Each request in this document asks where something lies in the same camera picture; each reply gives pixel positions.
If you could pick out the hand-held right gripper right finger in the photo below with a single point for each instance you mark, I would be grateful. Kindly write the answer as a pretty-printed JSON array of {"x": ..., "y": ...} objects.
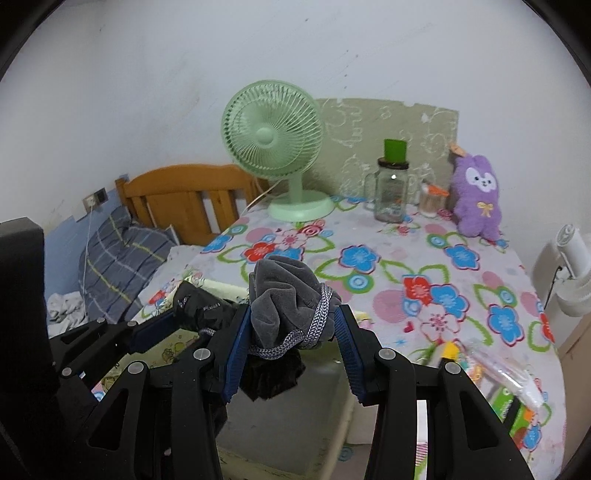
[{"x": 351, "y": 360}]

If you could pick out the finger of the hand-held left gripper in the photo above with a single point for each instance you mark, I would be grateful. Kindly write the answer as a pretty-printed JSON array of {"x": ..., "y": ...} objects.
[{"x": 154, "y": 330}]

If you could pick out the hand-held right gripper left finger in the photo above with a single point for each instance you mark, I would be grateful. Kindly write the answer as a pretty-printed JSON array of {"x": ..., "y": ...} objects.
[{"x": 234, "y": 360}]

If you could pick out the yellow cartoon fabric storage box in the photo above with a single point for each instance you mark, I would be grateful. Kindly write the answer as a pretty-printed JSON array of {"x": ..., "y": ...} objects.
[{"x": 226, "y": 290}]

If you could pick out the white crumpled cloth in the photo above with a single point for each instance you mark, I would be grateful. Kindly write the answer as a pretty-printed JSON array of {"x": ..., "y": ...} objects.
[{"x": 67, "y": 314}]

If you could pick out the gray plaid pillow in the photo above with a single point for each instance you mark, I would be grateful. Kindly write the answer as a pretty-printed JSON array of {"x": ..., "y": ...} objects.
[{"x": 120, "y": 258}]

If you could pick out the yellow cartoon card pack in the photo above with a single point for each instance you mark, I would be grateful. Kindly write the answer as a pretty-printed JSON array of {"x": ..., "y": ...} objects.
[{"x": 450, "y": 353}]

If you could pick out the wooden bed headboard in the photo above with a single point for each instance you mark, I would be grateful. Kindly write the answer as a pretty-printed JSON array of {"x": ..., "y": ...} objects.
[{"x": 184, "y": 189}]

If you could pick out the clear plastic packet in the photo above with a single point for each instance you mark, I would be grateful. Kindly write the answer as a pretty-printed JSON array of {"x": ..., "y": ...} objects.
[{"x": 508, "y": 376}]

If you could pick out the glass mug jar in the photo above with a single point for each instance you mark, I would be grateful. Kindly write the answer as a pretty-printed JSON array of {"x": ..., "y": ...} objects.
[{"x": 390, "y": 198}]

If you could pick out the toothpick jar with orange lid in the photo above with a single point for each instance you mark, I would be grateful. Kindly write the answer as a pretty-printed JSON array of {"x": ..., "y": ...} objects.
[{"x": 431, "y": 203}]

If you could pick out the purple plush toy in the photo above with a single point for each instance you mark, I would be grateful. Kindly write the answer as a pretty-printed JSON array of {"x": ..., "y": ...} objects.
[{"x": 478, "y": 203}]

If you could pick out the small green box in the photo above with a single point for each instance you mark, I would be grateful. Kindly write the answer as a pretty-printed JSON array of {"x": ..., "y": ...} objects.
[{"x": 396, "y": 150}]

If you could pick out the green desk fan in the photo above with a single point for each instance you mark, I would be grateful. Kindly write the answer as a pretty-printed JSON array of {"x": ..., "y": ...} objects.
[{"x": 270, "y": 136}]

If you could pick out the white clip fan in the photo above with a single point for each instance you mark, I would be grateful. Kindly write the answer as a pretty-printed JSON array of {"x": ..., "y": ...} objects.
[{"x": 565, "y": 272}]

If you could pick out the wall socket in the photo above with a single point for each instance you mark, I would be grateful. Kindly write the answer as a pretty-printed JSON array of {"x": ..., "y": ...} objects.
[{"x": 94, "y": 199}]

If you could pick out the green patterned wall sticker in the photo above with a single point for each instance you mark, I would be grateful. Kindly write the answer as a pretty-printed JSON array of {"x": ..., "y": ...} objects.
[{"x": 355, "y": 134}]

